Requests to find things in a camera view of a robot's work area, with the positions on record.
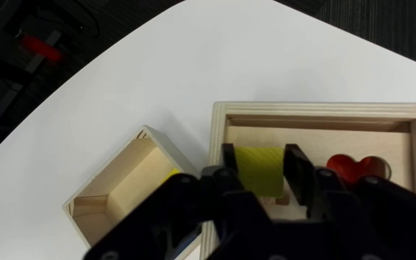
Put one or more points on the red heart block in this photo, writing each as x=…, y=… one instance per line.
x=357, y=168

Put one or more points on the small yellow block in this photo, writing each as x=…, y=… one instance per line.
x=172, y=174

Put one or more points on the wooden shape sorter cube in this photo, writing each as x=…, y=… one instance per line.
x=324, y=120

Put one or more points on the yellow square block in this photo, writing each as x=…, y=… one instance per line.
x=260, y=171

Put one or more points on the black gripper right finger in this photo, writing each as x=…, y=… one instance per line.
x=298, y=174

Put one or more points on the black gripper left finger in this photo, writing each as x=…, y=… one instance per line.
x=230, y=164

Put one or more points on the open wooden tray box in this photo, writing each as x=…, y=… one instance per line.
x=121, y=188

